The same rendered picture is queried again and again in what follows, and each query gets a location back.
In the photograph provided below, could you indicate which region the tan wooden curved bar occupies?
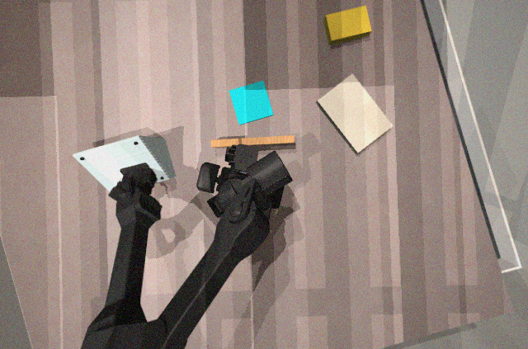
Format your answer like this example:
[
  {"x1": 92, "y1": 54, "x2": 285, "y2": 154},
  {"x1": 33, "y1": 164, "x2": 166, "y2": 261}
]
[{"x1": 210, "y1": 135, "x2": 295, "y2": 148}]

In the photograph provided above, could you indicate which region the cream flat rectangular panel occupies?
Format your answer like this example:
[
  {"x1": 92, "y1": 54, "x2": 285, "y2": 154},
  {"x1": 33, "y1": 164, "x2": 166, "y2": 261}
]
[{"x1": 316, "y1": 74, "x2": 393, "y2": 153}]

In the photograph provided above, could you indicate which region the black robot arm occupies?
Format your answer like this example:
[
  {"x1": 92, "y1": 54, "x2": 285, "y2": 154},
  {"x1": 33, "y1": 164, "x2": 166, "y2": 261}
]
[{"x1": 80, "y1": 144, "x2": 293, "y2": 349}]

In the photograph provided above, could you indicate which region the yellow rectangular block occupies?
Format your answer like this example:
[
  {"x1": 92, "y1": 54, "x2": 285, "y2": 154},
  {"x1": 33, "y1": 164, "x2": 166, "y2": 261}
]
[{"x1": 323, "y1": 5, "x2": 372, "y2": 45}]

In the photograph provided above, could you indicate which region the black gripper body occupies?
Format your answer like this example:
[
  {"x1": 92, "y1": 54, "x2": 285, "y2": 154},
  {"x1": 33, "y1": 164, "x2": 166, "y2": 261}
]
[{"x1": 196, "y1": 163, "x2": 285, "y2": 209}]

